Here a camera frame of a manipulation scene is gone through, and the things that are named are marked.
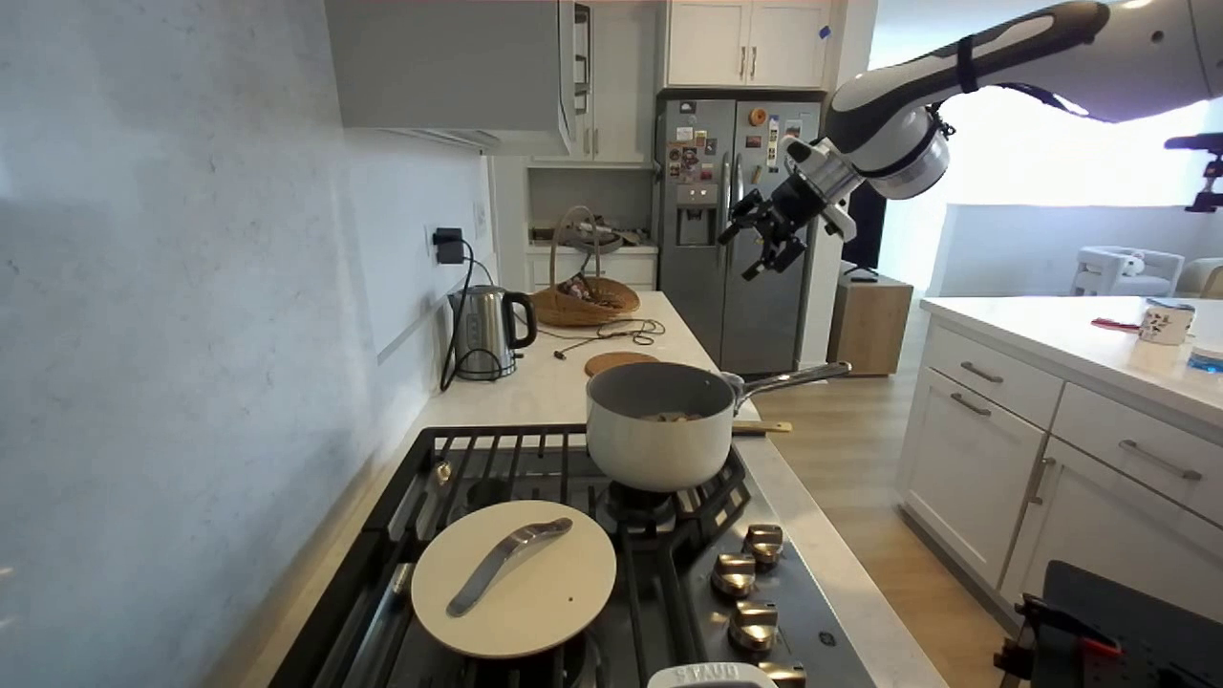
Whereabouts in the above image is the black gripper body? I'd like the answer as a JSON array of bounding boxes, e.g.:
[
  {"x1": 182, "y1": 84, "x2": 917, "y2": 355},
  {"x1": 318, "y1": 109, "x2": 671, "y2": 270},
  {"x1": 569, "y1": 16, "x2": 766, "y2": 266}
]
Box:
[{"x1": 757, "y1": 160, "x2": 840, "y2": 252}]

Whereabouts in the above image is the stainless steel fridge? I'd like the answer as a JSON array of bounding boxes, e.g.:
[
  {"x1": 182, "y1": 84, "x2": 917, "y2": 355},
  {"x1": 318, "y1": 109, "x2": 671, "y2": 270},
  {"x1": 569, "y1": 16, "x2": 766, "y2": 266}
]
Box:
[{"x1": 648, "y1": 86, "x2": 831, "y2": 383}]

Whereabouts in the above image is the brown wooden box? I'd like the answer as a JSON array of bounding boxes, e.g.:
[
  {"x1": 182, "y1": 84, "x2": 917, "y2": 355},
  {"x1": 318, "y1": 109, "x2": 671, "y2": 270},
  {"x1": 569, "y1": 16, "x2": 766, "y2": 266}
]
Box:
[{"x1": 824, "y1": 266, "x2": 917, "y2": 383}]

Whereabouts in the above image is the white open shelf cabinet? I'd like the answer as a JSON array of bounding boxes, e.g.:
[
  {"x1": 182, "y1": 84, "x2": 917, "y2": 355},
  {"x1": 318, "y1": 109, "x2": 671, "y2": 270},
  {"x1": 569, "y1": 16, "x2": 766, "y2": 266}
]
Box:
[{"x1": 485, "y1": 0, "x2": 669, "y2": 298}]

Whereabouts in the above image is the white double door cabinet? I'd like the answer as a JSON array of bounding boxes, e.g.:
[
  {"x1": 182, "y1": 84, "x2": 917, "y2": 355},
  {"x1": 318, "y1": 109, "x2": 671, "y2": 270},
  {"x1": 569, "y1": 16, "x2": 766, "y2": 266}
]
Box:
[{"x1": 657, "y1": 0, "x2": 850, "y2": 94}]

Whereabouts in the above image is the wooden spatula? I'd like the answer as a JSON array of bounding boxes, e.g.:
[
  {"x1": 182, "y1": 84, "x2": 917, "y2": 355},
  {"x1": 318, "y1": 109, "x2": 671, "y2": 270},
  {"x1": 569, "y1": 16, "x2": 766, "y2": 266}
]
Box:
[{"x1": 731, "y1": 415, "x2": 796, "y2": 443}]

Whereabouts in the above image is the round cork trivet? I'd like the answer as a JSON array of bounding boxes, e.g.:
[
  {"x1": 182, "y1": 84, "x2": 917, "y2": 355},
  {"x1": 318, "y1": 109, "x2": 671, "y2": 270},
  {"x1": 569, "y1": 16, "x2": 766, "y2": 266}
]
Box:
[{"x1": 581, "y1": 349, "x2": 669, "y2": 383}]

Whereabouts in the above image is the stainless steel electric kettle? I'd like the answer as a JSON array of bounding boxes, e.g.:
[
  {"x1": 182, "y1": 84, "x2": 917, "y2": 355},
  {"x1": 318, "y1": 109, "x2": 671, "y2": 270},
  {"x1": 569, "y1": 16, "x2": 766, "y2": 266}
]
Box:
[{"x1": 443, "y1": 279, "x2": 538, "y2": 386}]

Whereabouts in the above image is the white kitchen island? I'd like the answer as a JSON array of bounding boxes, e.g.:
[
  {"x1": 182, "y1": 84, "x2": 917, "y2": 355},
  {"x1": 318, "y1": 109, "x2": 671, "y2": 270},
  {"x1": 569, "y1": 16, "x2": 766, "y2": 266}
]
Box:
[{"x1": 894, "y1": 292, "x2": 1223, "y2": 632}]

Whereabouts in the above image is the dark power adapter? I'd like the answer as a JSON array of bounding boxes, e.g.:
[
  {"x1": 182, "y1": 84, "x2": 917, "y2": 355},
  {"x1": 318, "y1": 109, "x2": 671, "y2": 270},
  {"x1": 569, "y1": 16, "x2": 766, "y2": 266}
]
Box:
[{"x1": 429, "y1": 220, "x2": 470, "y2": 266}]

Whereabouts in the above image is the white countertop appliance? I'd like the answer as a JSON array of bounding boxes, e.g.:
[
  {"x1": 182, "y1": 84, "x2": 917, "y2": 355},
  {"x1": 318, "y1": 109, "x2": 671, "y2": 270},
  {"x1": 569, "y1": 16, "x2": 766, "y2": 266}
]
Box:
[{"x1": 1070, "y1": 242, "x2": 1187, "y2": 303}]

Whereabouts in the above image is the steel range hood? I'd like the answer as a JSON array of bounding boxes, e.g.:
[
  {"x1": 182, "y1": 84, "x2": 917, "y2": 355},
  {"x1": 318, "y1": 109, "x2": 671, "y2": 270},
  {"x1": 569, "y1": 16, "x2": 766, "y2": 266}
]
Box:
[{"x1": 322, "y1": 0, "x2": 572, "y2": 150}]

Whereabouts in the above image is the black gas stove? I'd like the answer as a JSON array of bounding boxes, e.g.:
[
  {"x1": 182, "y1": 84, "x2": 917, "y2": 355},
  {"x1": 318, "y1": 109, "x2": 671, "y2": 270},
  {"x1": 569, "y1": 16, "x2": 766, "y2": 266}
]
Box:
[{"x1": 264, "y1": 423, "x2": 884, "y2": 688}]

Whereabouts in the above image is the white printed mug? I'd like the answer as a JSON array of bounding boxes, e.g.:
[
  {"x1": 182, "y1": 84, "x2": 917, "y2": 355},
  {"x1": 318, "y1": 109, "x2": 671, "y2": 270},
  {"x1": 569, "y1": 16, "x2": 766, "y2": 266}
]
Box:
[{"x1": 1134, "y1": 295, "x2": 1203, "y2": 349}]

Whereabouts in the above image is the white dutch oven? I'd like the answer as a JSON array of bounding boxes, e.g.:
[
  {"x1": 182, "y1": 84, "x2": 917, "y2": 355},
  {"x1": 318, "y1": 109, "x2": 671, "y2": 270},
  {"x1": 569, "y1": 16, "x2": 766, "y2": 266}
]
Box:
[{"x1": 641, "y1": 656, "x2": 781, "y2": 688}]

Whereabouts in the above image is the black equipment stand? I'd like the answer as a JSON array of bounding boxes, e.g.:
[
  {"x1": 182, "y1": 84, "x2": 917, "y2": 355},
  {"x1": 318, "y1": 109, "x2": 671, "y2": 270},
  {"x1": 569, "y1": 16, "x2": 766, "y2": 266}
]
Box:
[{"x1": 990, "y1": 557, "x2": 1223, "y2": 688}]

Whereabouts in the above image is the black loose cable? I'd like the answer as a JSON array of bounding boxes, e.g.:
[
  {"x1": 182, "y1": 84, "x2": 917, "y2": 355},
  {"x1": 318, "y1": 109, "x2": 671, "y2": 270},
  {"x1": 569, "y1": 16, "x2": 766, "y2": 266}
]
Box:
[{"x1": 549, "y1": 313, "x2": 669, "y2": 364}]

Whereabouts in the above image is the wooden basket with wire handle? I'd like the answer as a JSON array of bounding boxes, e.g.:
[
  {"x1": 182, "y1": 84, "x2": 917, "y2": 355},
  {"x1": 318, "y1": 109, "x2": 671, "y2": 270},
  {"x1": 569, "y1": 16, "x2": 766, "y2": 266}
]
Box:
[{"x1": 526, "y1": 215, "x2": 647, "y2": 334}]

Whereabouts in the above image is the white pot with steel handle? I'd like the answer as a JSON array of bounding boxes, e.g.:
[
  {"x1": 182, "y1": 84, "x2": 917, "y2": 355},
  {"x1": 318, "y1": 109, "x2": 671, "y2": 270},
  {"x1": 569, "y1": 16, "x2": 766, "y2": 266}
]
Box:
[{"x1": 581, "y1": 360, "x2": 855, "y2": 497}]

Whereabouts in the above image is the black kettle cable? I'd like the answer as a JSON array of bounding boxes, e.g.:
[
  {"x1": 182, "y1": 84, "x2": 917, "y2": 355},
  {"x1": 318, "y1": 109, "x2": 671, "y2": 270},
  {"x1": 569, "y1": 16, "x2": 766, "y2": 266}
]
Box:
[{"x1": 434, "y1": 246, "x2": 501, "y2": 394}]

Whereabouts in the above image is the black camera tripod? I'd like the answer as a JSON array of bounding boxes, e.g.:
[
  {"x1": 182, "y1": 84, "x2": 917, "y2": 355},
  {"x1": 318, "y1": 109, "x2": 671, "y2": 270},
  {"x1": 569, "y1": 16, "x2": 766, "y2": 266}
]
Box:
[{"x1": 1161, "y1": 126, "x2": 1223, "y2": 216}]

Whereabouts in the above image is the cream lid with metal handle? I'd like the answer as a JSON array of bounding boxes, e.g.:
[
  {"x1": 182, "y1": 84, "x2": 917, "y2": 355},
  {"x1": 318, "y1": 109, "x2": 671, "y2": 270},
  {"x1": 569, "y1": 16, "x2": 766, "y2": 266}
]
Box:
[{"x1": 404, "y1": 497, "x2": 623, "y2": 666}]

